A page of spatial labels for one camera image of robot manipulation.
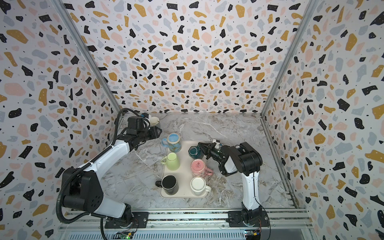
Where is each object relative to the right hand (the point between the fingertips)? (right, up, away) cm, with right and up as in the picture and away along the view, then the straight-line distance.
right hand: (197, 141), depth 89 cm
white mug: (+1, -22, -11) cm, 24 cm away
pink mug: (+1, -14, -9) cm, 16 cm away
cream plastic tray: (-8, -20, 0) cm, 22 cm away
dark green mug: (0, -6, -3) cm, 7 cm away
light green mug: (-14, -12, -4) cm, 19 cm away
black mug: (-14, -20, -12) cm, 27 cm away
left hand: (-22, +8, -3) cm, 23 cm away
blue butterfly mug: (-14, -1, +3) cm, 14 cm away
